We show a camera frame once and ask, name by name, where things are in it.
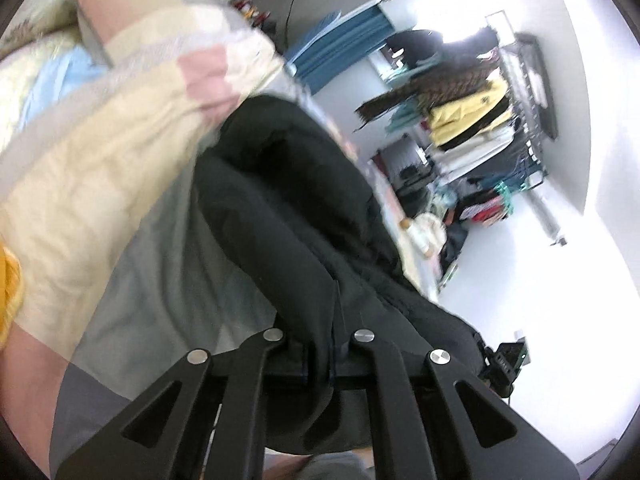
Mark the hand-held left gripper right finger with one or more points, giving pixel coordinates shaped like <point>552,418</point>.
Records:
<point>350,366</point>

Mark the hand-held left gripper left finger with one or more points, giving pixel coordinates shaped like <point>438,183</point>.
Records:
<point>280,367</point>

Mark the black puffer jacket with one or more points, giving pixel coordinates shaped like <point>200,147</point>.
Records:
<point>300,220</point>

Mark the pile of clothes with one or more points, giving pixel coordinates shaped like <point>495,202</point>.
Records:
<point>465,230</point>

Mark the metal clothes rack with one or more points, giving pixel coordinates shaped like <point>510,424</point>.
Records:
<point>537,85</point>

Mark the cream cylindrical pillow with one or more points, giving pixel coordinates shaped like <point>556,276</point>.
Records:
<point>417,235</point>

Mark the green clip hanger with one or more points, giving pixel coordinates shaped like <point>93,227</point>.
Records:
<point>506,197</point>

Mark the dark grey sweater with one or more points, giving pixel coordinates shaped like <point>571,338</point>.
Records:
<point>505,167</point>

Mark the white hoodie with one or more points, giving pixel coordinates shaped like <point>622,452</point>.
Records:
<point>480,152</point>

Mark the teal hanging garment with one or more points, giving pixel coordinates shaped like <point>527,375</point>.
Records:
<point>402,119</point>

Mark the yellow fleece jacket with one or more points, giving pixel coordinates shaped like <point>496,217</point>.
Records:
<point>465,112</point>

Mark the patchwork bed sheet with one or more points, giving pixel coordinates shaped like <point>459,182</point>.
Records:
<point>125,160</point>

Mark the yellow cloth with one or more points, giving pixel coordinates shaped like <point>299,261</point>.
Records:
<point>11,290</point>

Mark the brown patterned scarf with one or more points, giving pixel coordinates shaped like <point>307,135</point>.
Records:
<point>425,92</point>

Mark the blue curtain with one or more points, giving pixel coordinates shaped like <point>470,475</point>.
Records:
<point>345,42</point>

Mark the black hanging jacket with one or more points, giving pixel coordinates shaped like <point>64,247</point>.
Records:
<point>417,47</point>

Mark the bedside clutter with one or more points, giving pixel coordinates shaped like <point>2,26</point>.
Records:
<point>250,10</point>

